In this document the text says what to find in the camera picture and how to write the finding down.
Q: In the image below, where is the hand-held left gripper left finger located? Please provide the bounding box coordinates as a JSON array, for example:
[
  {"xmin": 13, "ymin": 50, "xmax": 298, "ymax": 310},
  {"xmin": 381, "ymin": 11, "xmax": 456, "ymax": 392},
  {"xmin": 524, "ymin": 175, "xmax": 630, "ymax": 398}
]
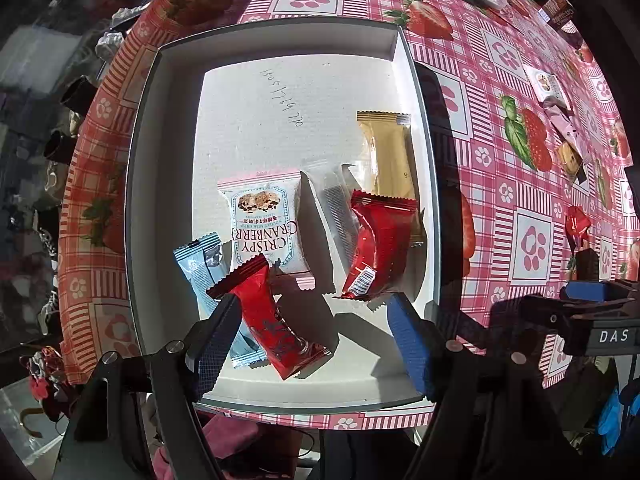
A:
[{"xmin": 52, "ymin": 292, "xmax": 242, "ymax": 480}]

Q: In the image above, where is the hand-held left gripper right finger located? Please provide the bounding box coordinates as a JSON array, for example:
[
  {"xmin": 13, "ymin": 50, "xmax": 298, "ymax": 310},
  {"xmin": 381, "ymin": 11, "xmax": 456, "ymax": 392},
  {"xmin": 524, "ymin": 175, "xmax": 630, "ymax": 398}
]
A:
[{"xmin": 387, "ymin": 292, "xmax": 566, "ymax": 480}]

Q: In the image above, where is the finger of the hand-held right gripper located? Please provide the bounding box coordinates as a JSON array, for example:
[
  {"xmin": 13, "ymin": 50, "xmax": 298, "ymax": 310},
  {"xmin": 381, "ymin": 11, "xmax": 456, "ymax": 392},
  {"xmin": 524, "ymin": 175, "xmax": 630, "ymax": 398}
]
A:
[
  {"xmin": 520, "ymin": 295, "xmax": 640, "ymax": 329},
  {"xmin": 564, "ymin": 280, "xmax": 640, "ymax": 306}
]

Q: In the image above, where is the long red snack bar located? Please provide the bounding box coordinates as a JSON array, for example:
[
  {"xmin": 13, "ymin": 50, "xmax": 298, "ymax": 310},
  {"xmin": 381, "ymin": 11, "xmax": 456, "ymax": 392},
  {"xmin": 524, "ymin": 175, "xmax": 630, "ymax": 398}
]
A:
[{"xmin": 206, "ymin": 254, "xmax": 332, "ymax": 381}]

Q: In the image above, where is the small red candy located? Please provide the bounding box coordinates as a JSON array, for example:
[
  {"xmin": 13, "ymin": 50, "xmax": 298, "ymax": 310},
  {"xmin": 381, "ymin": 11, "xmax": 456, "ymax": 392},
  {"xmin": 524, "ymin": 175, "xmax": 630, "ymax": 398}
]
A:
[{"xmin": 565, "ymin": 206, "xmax": 592, "ymax": 248}]

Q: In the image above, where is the light blue snack packet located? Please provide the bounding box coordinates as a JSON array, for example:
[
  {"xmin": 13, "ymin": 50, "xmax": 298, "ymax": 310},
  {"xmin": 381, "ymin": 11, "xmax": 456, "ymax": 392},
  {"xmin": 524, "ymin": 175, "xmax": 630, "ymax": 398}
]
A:
[{"xmin": 172, "ymin": 232, "xmax": 268, "ymax": 368}]

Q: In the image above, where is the wide red snack packet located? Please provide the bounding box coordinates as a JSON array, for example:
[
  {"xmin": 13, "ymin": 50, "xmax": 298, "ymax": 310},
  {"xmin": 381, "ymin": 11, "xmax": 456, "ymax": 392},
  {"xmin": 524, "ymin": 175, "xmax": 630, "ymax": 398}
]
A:
[{"xmin": 334, "ymin": 189, "xmax": 420, "ymax": 302}]

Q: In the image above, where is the white blue cookie packet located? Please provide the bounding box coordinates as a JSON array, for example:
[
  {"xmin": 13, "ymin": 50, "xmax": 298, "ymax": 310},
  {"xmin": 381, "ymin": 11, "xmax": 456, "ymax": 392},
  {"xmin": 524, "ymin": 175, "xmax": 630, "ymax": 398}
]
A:
[
  {"xmin": 525, "ymin": 67, "xmax": 571, "ymax": 111},
  {"xmin": 217, "ymin": 169, "xmax": 317, "ymax": 281}
]

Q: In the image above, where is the yellow cake packet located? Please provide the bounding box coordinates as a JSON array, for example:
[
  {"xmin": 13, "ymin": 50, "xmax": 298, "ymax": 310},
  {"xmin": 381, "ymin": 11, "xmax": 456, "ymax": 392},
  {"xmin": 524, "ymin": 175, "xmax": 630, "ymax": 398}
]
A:
[{"xmin": 555, "ymin": 142, "xmax": 588, "ymax": 183}]

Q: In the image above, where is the clear snack packet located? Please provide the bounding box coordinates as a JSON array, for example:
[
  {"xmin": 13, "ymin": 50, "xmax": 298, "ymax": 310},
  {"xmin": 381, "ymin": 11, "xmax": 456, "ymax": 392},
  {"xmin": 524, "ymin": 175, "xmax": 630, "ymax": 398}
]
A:
[{"xmin": 300, "ymin": 157, "xmax": 361, "ymax": 266}]

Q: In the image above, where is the pink snack packet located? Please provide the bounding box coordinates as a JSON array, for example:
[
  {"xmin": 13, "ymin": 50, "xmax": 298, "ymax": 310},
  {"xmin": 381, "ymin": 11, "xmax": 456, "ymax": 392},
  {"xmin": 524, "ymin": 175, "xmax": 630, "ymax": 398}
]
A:
[{"xmin": 542, "ymin": 97, "xmax": 583, "ymax": 153}]

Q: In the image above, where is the gold snack packet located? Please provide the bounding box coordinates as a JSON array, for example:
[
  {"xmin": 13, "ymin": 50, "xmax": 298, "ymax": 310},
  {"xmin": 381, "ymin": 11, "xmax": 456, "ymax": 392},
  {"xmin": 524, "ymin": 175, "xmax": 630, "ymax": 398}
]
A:
[{"xmin": 356, "ymin": 110, "xmax": 427, "ymax": 248}]

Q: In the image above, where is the white cardboard box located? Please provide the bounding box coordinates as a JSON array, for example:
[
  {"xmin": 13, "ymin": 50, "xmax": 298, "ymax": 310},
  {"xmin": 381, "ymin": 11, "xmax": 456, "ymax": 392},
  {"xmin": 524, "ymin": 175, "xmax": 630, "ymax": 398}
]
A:
[{"xmin": 124, "ymin": 16, "xmax": 442, "ymax": 416}]

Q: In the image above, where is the person's right hand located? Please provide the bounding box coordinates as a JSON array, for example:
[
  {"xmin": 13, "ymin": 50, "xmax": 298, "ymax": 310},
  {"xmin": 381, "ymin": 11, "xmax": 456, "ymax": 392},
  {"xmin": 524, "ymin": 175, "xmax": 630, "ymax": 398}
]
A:
[{"xmin": 597, "ymin": 385, "xmax": 640, "ymax": 453}]

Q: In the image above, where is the pink bag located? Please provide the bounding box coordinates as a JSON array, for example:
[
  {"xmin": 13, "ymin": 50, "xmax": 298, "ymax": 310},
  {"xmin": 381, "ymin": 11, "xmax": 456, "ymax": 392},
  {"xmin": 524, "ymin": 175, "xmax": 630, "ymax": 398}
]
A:
[{"xmin": 155, "ymin": 410, "xmax": 301, "ymax": 480}]

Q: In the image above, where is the red patterned cloth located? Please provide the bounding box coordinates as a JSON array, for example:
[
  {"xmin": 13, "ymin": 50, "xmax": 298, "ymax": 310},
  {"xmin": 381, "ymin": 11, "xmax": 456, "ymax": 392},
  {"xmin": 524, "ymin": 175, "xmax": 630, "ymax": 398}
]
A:
[{"xmin": 20, "ymin": 347, "xmax": 76, "ymax": 421}]

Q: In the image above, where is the black boot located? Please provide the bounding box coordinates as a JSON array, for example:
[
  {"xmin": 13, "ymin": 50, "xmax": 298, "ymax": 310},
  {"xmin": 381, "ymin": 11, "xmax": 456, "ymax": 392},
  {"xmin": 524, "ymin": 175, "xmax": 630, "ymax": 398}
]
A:
[
  {"xmin": 44, "ymin": 130, "xmax": 81, "ymax": 163},
  {"xmin": 60, "ymin": 76, "xmax": 98, "ymax": 113}
]

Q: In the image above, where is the brown drink carton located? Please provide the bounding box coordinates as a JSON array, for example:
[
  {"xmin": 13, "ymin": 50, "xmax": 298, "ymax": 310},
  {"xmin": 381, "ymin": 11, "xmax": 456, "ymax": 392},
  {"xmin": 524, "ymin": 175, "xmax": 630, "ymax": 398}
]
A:
[{"xmin": 539, "ymin": 0, "xmax": 576, "ymax": 28}]

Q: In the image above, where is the brown curved handle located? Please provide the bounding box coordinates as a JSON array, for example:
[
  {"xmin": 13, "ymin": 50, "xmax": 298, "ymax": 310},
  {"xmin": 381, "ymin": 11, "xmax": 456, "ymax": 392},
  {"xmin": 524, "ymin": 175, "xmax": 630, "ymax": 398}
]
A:
[{"xmin": 20, "ymin": 407, "xmax": 48, "ymax": 438}]

